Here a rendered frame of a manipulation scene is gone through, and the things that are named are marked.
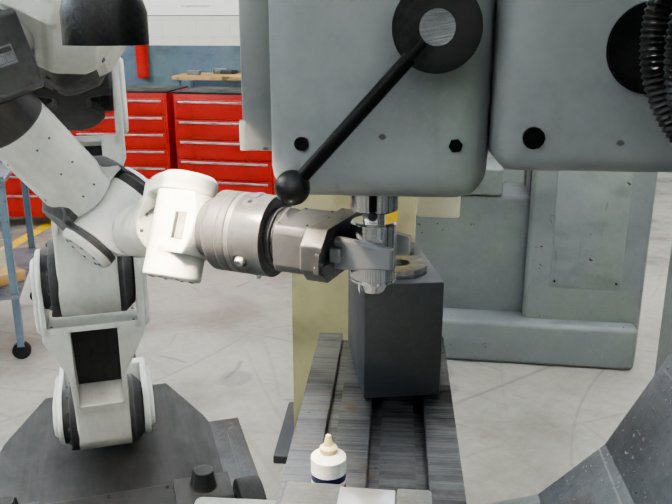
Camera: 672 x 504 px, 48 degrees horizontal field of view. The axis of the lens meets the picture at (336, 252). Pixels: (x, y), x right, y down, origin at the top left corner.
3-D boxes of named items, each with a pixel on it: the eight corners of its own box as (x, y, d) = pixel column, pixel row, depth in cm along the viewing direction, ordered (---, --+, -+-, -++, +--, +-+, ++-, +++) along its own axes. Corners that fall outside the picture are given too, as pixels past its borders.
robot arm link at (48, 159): (73, 252, 113) (-39, 151, 97) (129, 187, 117) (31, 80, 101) (115, 276, 106) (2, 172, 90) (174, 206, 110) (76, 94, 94)
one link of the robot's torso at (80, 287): (46, 307, 146) (20, 57, 137) (140, 298, 151) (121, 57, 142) (39, 330, 132) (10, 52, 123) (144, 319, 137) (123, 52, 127)
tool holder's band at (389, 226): (386, 222, 80) (386, 213, 79) (404, 233, 75) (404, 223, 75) (344, 225, 78) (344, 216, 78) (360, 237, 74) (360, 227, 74)
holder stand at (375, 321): (362, 399, 117) (364, 275, 112) (347, 342, 138) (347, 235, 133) (440, 395, 118) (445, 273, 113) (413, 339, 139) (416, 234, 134)
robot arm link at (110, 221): (156, 275, 95) (122, 273, 112) (207, 213, 98) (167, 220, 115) (88, 219, 91) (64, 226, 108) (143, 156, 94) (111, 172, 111)
